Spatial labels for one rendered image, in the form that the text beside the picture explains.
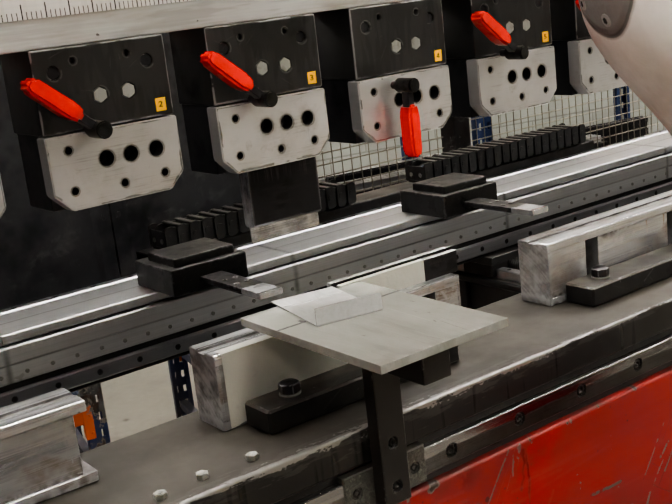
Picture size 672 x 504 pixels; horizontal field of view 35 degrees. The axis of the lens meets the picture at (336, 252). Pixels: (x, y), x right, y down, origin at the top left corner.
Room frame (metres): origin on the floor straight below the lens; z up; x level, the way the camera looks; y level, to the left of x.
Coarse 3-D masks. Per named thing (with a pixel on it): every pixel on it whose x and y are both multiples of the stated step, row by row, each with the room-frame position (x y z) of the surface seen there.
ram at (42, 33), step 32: (192, 0) 1.19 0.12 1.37; (224, 0) 1.21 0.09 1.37; (256, 0) 1.24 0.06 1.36; (288, 0) 1.26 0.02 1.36; (320, 0) 1.29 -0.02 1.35; (352, 0) 1.32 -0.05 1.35; (384, 0) 1.35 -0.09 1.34; (0, 32) 1.07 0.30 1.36; (32, 32) 1.09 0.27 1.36; (64, 32) 1.10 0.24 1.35; (96, 32) 1.12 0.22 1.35; (128, 32) 1.15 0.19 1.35; (160, 32) 1.17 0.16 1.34
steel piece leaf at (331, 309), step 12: (312, 300) 1.25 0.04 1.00; (324, 300) 1.25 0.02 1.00; (336, 300) 1.24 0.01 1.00; (348, 300) 1.17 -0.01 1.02; (360, 300) 1.18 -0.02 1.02; (372, 300) 1.18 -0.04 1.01; (300, 312) 1.21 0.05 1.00; (312, 312) 1.20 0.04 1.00; (324, 312) 1.16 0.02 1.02; (336, 312) 1.16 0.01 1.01; (348, 312) 1.17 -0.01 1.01; (360, 312) 1.18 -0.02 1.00; (372, 312) 1.18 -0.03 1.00; (312, 324) 1.16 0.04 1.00; (324, 324) 1.16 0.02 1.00
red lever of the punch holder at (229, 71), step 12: (204, 60) 1.16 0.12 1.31; (216, 60) 1.16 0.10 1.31; (228, 60) 1.17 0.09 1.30; (216, 72) 1.16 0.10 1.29; (228, 72) 1.16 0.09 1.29; (240, 72) 1.17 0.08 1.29; (228, 84) 1.18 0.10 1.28; (240, 84) 1.17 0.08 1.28; (252, 84) 1.18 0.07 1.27; (252, 96) 1.20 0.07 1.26; (264, 96) 1.18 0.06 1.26; (276, 96) 1.19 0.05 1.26
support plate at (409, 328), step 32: (352, 288) 1.29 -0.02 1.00; (384, 288) 1.28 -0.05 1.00; (256, 320) 1.21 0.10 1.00; (288, 320) 1.19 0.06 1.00; (352, 320) 1.16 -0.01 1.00; (384, 320) 1.15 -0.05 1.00; (416, 320) 1.14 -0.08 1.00; (448, 320) 1.12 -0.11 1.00; (480, 320) 1.11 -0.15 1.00; (320, 352) 1.09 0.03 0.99; (352, 352) 1.06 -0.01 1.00; (384, 352) 1.04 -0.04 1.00; (416, 352) 1.03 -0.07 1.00
